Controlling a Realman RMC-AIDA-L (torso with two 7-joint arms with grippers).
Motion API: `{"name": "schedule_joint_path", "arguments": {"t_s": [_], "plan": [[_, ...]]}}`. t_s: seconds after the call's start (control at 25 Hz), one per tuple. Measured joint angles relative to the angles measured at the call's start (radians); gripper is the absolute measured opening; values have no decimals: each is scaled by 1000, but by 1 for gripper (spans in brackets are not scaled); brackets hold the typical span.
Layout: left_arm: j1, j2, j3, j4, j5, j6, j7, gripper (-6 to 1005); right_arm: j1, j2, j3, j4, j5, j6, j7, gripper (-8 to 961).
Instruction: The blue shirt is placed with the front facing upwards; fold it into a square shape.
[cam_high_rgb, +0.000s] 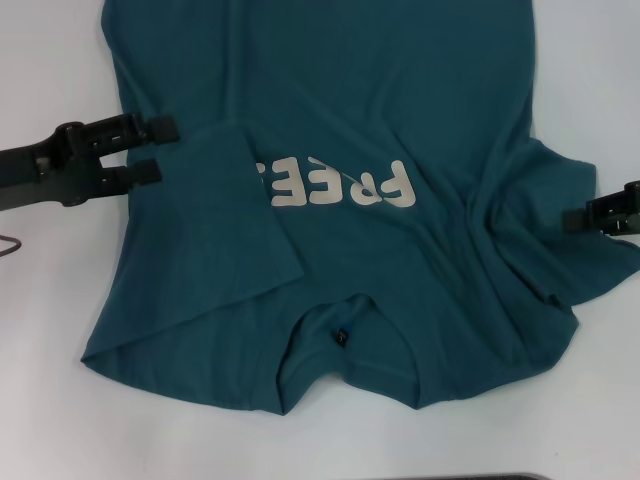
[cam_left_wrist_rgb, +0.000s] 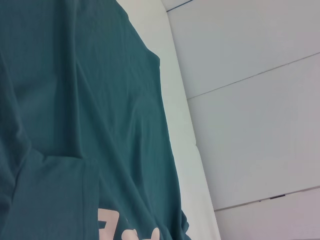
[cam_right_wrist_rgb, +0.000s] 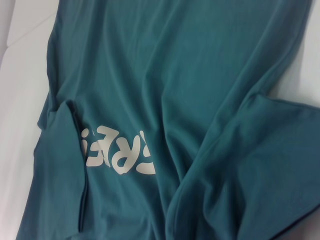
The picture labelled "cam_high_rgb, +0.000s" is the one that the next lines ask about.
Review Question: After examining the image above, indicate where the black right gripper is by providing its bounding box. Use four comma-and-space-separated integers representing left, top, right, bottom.
563, 180, 640, 236

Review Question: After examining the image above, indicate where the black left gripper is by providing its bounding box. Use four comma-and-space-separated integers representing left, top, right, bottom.
0, 113, 180, 211

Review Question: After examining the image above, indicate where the teal t-shirt with beige print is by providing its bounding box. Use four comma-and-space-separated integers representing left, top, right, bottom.
79, 0, 640, 417

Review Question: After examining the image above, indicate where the black flat panel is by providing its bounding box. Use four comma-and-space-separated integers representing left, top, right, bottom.
344, 472, 554, 480

